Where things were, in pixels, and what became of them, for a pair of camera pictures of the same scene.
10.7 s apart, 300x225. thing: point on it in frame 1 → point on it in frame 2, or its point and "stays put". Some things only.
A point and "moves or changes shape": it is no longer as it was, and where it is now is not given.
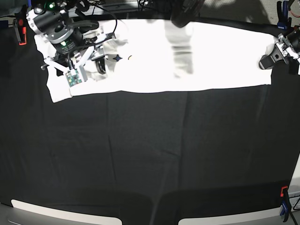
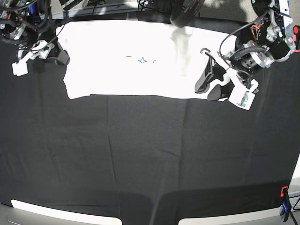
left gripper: x=72 y=49 → x=58 y=58
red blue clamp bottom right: x=286 y=203 stays put
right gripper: x=282 y=51 → x=213 y=71
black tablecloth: x=146 y=157 stays put
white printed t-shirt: x=138 y=55 moves or changes shape
